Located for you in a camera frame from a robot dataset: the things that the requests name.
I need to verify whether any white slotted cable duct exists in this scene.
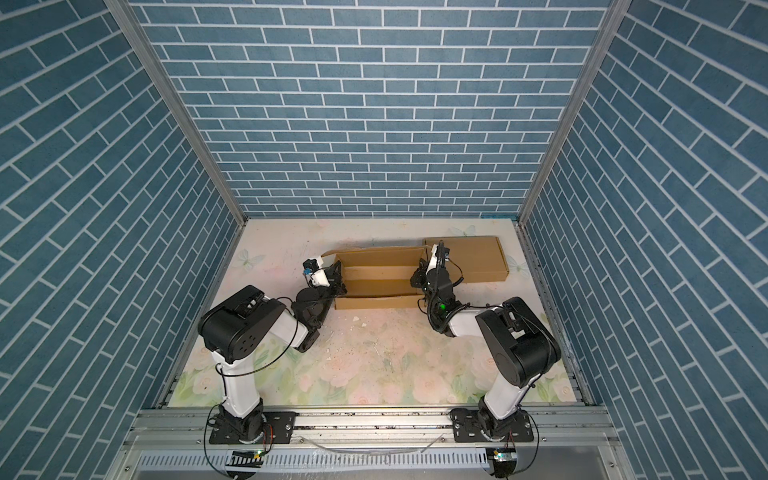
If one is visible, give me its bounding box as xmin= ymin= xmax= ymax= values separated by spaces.
xmin=137 ymin=448 xmax=489 ymax=473

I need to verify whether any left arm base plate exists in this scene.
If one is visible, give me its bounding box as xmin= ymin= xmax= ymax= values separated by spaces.
xmin=208 ymin=411 xmax=297 ymax=446

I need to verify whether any brown cardboard box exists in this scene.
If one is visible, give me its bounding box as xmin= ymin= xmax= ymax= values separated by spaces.
xmin=424 ymin=236 xmax=509 ymax=283

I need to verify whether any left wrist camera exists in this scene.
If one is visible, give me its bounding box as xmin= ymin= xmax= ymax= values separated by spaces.
xmin=302 ymin=257 xmax=331 ymax=287

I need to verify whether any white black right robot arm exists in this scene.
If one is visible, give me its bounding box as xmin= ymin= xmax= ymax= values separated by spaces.
xmin=411 ymin=241 xmax=562 ymax=439

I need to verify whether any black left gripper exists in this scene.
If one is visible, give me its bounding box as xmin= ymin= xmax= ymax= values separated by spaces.
xmin=310 ymin=262 xmax=346 ymax=330

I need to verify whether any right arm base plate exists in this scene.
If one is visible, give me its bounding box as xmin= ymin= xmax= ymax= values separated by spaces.
xmin=449 ymin=408 xmax=534 ymax=443

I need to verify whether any aluminium corner post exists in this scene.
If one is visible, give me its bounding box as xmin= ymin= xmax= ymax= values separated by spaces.
xmin=518 ymin=0 xmax=631 ymax=226
xmin=104 ymin=0 xmax=247 ymax=227

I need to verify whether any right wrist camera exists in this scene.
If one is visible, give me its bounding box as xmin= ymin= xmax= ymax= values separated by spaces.
xmin=426 ymin=242 xmax=447 ymax=272

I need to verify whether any aluminium corner post right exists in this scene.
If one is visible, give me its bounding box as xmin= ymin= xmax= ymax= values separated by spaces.
xmin=518 ymin=0 xmax=631 ymax=226

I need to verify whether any aluminium corner post left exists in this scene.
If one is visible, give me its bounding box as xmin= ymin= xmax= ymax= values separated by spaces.
xmin=104 ymin=0 xmax=247 ymax=227

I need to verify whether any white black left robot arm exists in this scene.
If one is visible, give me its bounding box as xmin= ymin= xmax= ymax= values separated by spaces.
xmin=198 ymin=260 xmax=347 ymax=443

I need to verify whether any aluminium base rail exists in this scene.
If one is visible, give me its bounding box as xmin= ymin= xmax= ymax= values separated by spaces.
xmin=124 ymin=403 xmax=620 ymax=451

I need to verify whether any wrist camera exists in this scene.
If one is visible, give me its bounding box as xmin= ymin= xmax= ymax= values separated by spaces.
xmin=426 ymin=242 xmax=447 ymax=272
xmin=302 ymin=257 xmax=331 ymax=287

